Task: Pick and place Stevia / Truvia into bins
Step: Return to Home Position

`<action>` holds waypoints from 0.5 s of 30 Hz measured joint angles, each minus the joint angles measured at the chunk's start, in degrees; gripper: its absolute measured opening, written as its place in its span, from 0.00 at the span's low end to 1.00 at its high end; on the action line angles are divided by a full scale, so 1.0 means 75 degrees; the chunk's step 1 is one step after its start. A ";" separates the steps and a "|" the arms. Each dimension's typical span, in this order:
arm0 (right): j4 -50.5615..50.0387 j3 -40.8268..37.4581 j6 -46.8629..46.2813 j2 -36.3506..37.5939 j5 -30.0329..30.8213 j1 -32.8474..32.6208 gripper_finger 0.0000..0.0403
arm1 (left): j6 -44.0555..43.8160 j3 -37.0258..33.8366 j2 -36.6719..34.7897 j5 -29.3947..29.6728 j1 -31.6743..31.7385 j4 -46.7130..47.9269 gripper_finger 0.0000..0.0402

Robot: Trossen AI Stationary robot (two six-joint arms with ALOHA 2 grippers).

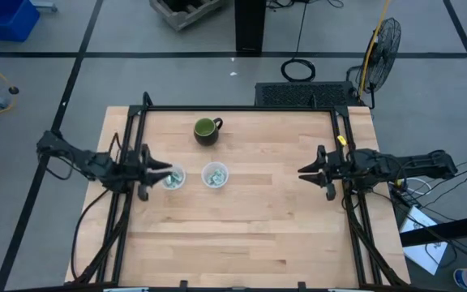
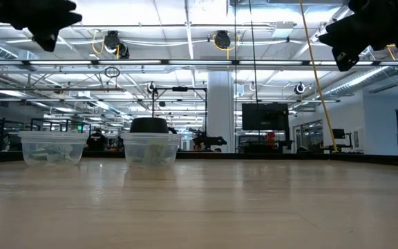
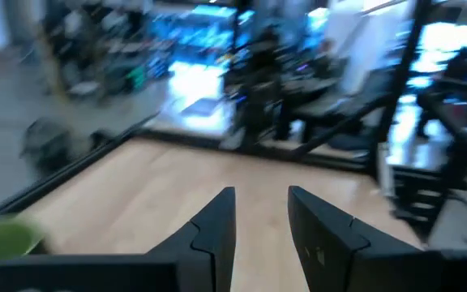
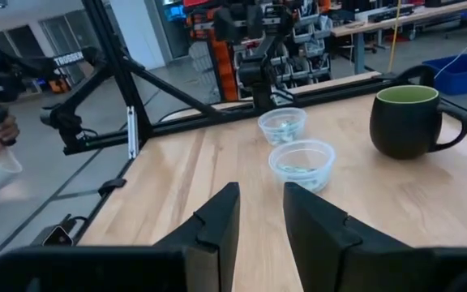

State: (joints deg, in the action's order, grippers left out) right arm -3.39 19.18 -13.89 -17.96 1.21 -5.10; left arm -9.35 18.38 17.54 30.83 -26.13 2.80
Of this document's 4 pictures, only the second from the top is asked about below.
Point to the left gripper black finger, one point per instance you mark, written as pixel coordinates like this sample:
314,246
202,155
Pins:
54,26
59,6

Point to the black metal frame stand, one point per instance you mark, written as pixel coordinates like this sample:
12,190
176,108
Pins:
180,89

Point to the white building pillar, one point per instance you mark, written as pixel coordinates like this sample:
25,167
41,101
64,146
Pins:
221,110

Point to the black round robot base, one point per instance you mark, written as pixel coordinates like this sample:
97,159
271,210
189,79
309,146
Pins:
149,125

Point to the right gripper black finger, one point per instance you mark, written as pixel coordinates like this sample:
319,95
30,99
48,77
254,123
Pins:
349,26
352,48

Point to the black hanging monitor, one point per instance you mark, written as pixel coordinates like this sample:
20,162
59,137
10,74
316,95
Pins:
264,117

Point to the red background object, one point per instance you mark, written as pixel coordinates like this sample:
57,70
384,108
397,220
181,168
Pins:
270,139

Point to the black table edge rail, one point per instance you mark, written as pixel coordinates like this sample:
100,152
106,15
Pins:
254,156

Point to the person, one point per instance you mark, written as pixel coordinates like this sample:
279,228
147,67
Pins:
97,141

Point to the long ceiling light bar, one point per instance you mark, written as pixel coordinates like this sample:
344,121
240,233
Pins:
199,62

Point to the small black ceiling reel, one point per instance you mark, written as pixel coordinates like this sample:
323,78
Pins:
300,88
150,87

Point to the small monitor on stand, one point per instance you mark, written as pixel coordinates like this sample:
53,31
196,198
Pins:
339,134

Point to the clear plastic bin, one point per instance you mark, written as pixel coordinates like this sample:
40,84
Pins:
52,147
150,148

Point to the black background robot arm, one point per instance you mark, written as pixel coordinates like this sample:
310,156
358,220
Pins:
207,140

